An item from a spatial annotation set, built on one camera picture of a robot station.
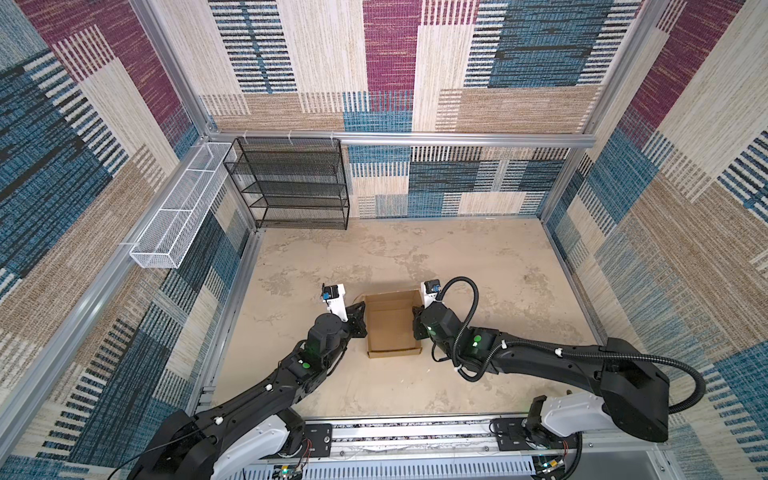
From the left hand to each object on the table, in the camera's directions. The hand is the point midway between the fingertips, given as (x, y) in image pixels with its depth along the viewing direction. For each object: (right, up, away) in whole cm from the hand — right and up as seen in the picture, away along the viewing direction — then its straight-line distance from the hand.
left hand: (367, 302), depth 81 cm
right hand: (+13, -3, +2) cm, 14 cm away
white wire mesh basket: (-46, +15, -11) cm, 50 cm away
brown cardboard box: (+6, -9, +14) cm, 18 cm away
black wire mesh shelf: (-30, +38, +31) cm, 57 cm away
